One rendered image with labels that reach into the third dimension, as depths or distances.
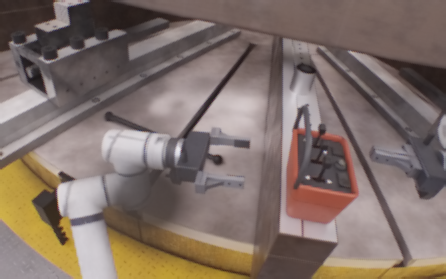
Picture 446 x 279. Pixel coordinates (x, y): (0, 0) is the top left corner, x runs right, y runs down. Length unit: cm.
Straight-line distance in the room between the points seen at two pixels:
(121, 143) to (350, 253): 89
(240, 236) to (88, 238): 54
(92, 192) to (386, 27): 111
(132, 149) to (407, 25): 104
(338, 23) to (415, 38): 32
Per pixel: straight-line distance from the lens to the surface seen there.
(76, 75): 142
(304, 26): 114
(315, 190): 60
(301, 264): 78
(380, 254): 125
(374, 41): 123
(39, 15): 248
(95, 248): 79
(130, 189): 77
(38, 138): 146
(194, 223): 109
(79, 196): 78
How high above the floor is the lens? 123
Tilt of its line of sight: 40 degrees down
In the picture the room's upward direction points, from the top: 9 degrees clockwise
